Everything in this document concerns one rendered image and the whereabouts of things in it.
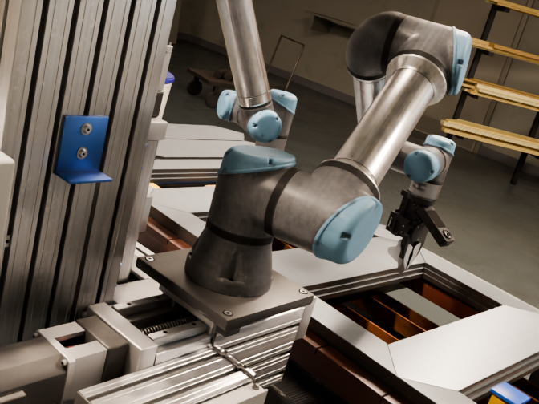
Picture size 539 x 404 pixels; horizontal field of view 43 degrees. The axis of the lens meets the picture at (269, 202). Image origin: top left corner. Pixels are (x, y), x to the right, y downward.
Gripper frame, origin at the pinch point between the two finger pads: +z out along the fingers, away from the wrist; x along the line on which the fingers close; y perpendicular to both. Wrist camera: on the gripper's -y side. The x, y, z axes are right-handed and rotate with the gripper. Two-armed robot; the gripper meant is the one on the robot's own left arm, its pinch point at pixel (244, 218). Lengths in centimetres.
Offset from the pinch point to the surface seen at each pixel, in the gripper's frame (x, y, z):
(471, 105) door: 750, -339, 34
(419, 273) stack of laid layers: 49, 28, 9
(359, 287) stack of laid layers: 19.9, 28.3, 8.8
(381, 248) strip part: 44.8, 16.1, 6.0
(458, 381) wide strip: 0, 70, 6
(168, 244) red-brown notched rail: -16.5, -8.3, 10.1
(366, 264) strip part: 29.2, 22.5, 5.9
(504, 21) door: 751, -334, -83
